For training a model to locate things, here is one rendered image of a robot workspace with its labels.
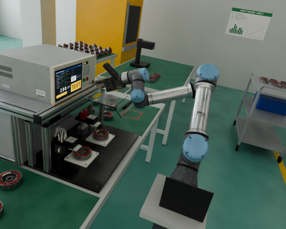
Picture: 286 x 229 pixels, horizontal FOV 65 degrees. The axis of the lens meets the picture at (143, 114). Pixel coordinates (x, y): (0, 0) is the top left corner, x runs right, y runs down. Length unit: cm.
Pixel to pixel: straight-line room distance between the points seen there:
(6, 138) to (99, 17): 396
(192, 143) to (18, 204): 86
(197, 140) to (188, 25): 544
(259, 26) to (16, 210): 603
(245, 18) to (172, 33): 177
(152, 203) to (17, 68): 99
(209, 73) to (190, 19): 516
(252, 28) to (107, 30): 346
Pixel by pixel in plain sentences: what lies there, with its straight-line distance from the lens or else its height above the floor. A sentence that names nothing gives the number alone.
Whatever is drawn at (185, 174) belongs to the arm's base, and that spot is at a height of 94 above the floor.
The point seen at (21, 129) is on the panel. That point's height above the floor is 98.
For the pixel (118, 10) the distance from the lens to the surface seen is 488.
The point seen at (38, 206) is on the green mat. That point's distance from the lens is 124.
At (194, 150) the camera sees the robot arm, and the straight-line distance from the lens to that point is 108.
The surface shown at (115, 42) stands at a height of 88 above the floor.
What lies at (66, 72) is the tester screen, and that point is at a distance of 132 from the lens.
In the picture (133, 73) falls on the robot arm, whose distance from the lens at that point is 129.
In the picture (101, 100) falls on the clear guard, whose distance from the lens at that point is 150.
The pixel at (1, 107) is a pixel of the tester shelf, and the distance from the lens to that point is 134.
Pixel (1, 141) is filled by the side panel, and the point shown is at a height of 87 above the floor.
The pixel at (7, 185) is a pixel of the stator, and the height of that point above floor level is 78.
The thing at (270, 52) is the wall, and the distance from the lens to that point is 649.
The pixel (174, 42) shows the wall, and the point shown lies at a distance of 646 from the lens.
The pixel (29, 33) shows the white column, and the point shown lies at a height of 77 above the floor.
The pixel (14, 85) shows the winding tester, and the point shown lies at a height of 116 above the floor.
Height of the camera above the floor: 166
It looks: 26 degrees down
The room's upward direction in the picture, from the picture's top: 9 degrees clockwise
